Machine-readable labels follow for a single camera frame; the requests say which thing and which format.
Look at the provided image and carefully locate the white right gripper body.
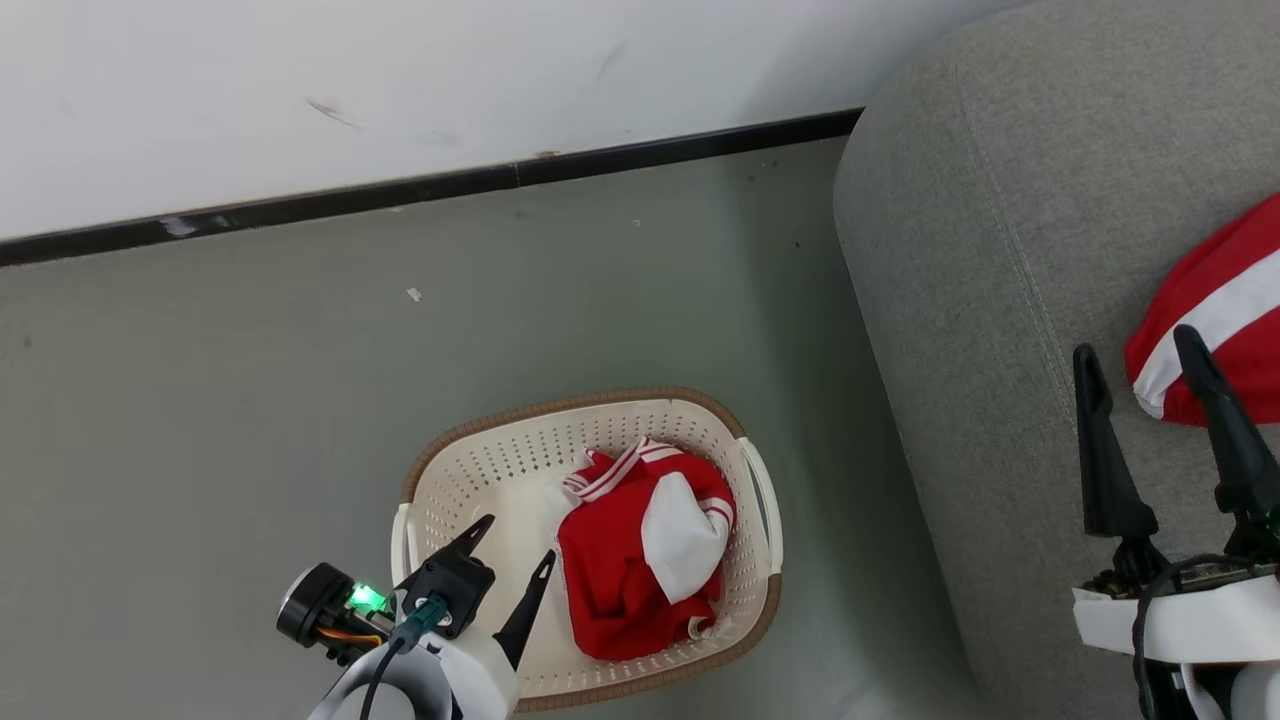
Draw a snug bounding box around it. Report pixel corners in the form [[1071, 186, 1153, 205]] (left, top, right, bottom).
[[1072, 555, 1280, 664]]

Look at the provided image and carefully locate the red white garment with cuffs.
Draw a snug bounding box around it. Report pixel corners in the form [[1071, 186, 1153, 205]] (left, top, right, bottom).
[[555, 437, 738, 662]]

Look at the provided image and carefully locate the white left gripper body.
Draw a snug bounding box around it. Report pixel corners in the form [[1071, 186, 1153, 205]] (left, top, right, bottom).
[[276, 562, 522, 720]]

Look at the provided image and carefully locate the grey fabric sofa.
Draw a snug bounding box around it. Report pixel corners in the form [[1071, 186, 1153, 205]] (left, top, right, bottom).
[[833, 0, 1280, 720]]

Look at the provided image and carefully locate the black wall baseboard strip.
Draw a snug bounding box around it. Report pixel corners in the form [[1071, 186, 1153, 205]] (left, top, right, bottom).
[[0, 108, 863, 268]]

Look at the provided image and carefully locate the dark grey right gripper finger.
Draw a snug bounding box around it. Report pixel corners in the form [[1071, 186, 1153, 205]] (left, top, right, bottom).
[[1073, 344, 1167, 582], [1173, 325, 1280, 557]]

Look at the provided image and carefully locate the black cable with teal plug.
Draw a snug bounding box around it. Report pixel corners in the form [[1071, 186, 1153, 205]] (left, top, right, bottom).
[[358, 596, 448, 720]]

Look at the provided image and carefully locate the thin black cable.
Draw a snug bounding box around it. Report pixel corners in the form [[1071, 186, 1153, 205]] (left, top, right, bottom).
[[1133, 555, 1233, 720]]

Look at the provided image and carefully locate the red garment with wide stripe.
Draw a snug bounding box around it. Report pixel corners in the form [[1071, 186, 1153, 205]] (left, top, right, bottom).
[[1125, 192, 1280, 428]]

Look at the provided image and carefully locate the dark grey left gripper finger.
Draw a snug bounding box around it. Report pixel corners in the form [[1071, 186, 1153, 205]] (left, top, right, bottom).
[[492, 549, 557, 671], [395, 514, 496, 591]]

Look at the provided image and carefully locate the cream perforated laundry basket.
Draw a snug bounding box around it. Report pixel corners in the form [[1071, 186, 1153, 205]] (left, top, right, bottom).
[[390, 387, 784, 713]]

